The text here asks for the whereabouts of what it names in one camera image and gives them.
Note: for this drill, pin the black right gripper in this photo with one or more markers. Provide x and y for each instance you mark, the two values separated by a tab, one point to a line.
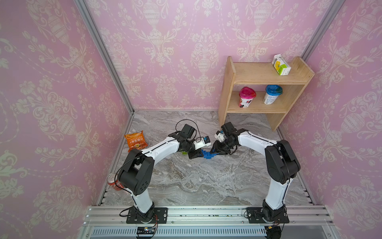
218	149

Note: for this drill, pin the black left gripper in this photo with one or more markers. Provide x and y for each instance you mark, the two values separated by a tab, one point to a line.
196	154

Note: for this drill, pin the blue lego brick assembly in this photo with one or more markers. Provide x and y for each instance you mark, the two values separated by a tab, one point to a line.
208	155

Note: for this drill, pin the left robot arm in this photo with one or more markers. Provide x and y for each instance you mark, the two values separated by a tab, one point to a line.
135	174

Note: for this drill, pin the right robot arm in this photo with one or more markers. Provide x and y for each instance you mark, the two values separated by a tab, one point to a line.
281	161

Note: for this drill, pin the orange snack bag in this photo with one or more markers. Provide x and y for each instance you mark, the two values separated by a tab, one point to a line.
136	141

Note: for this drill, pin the pink lid yogurt cup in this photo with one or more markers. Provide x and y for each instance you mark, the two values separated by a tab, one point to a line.
247	95

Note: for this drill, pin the wooden shelf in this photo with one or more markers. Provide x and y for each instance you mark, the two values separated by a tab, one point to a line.
259	75

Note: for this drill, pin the blue lid yogurt cup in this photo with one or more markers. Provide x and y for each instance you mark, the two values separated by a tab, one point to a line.
272	93

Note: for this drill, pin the red soda can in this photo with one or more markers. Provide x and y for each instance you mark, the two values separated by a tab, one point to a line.
113	182

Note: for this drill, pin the white green carton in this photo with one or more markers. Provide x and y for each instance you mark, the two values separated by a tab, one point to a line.
280	65

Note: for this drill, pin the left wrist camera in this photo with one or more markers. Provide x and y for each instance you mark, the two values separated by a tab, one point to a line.
202	142

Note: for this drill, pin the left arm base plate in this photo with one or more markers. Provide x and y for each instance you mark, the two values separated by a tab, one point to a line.
154	215

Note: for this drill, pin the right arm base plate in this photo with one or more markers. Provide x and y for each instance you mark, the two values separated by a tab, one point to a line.
265	215

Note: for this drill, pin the aluminium front rail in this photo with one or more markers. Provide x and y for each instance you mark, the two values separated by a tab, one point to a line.
208	222

